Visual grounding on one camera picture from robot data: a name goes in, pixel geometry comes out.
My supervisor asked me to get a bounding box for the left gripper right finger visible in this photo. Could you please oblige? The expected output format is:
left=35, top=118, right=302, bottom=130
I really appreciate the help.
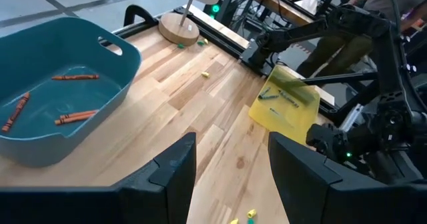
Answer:
left=268, top=131, right=368, bottom=224

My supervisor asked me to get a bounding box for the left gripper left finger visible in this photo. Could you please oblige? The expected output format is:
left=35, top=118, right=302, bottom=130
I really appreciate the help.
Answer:
left=115, top=132, right=197, bottom=224

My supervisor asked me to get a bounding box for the red-orange crayon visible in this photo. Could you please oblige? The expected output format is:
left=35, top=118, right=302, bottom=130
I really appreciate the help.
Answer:
left=54, top=113, right=96, bottom=126
left=51, top=73, right=100, bottom=81
left=59, top=109, right=99, bottom=120
left=1, top=91, right=31, bottom=133

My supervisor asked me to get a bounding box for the teal plastic bin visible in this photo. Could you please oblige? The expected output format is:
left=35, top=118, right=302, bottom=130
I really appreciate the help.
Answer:
left=0, top=16, right=143, bottom=167

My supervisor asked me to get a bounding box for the yellow plastic tray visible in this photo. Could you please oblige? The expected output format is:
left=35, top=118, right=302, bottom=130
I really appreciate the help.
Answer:
left=248, top=65, right=321, bottom=145

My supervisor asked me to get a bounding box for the person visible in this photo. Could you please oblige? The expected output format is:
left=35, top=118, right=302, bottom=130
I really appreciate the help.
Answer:
left=296, top=0, right=427, bottom=80

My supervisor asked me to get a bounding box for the white cylinder shade lamp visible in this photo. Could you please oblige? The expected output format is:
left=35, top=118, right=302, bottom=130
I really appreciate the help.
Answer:
left=157, top=0, right=228, bottom=47

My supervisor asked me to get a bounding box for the wooden workbench top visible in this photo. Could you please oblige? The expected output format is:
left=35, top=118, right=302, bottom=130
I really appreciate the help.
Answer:
left=230, top=0, right=321, bottom=28

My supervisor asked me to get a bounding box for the black device green light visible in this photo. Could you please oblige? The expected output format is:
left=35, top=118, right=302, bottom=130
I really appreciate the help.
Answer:
left=203, top=2, right=223, bottom=18

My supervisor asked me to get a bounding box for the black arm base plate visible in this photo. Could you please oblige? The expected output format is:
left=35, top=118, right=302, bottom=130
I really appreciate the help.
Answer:
left=240, top=39, right=268, bottom=75

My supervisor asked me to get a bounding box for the black side table frame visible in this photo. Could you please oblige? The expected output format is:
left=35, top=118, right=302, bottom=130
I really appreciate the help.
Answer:
left=218, top=0, right=254, bottom=27

